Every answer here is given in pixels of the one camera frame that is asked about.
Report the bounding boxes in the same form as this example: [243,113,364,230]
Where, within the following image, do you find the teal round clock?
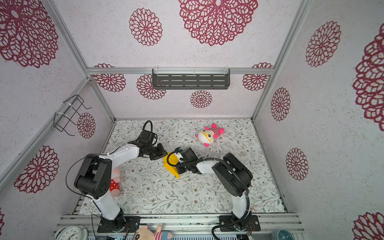
[271,230,295,240]

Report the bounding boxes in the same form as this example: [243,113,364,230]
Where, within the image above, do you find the pig plush striped shirt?
[133,225,173,240]

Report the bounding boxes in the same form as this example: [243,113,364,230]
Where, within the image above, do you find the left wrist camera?
[128,130,158,147]

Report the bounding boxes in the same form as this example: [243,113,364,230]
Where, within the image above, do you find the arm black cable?
[166,150,251,240]
[65,120,158,232]

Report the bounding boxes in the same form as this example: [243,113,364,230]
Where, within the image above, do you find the black wire wall rack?
[53,94,91,137]

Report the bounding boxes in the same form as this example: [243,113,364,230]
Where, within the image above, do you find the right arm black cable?
[166,150,251,240]

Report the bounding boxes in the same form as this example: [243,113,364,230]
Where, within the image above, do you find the white analog alarm clock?
[55,226,88,240]

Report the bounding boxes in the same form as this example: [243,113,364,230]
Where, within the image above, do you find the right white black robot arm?
[172,148,253,219]

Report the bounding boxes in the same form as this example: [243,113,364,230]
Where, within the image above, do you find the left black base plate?
[97,216,141,233]

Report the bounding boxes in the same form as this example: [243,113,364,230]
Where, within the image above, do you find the yellow square paper sheet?
[163,153,180,179]

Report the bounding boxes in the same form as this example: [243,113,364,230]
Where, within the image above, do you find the dark grey wall shelf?
[152,69,230,90]

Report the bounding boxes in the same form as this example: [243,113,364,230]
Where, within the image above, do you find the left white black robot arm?
[74,144,167,221]

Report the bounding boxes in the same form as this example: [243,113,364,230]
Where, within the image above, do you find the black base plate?
[97,216,141,233]
[219,215,261,232]

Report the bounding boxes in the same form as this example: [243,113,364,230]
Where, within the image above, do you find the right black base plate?
[219,215,261,232]

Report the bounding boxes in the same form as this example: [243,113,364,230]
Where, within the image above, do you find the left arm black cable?
[65,120,158,232]

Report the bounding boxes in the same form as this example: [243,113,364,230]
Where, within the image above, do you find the pink white plush toy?
[196,124,225,147]

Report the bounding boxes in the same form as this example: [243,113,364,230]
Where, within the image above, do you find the pink doll red dotted dress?
[110,167,122,197]

